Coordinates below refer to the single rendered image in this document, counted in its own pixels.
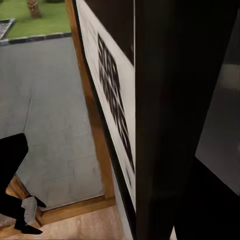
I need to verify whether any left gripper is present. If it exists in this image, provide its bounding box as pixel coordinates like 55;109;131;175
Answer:
3;196;47;235

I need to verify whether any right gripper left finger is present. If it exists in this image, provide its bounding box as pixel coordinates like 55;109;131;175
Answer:
0;133;29;196

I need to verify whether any poster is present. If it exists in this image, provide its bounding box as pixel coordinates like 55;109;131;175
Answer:
72;0;240;240

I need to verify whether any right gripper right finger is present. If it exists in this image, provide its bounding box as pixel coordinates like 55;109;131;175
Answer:
173;156;240;240

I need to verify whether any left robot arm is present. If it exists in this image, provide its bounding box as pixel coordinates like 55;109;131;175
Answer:
0;191;47;235

